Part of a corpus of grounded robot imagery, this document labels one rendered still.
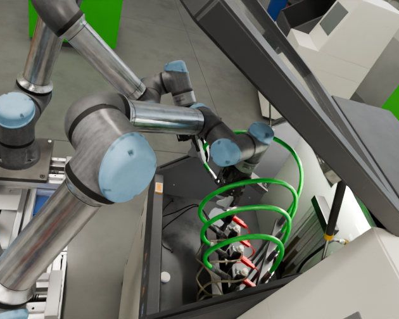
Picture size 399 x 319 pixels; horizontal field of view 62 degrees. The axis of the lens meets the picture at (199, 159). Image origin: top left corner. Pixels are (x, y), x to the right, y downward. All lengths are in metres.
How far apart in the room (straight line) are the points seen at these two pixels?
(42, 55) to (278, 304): 1.01
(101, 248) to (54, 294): 1.28
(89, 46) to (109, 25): 3.30
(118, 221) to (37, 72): 1.47
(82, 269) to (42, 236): 1.58
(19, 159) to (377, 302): 1.11
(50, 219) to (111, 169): 0.17
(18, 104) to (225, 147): 0.69
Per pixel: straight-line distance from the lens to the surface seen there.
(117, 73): 1.03
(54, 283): 1.11
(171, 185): 1.54
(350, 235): 1.12
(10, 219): 1.30
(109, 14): 4.26
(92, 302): 2.18
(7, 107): 1.21
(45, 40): 1.19
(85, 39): 1.00
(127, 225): 2.47
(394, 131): 1.42
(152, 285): 1.18
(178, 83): 1.15
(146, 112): 0.77
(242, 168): 1.01
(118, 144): 0.57
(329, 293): 0.83
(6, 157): 1.30
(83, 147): 0.62
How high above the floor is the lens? 1.98
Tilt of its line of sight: 39 degrees down
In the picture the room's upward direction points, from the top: 23 degrees clockwise
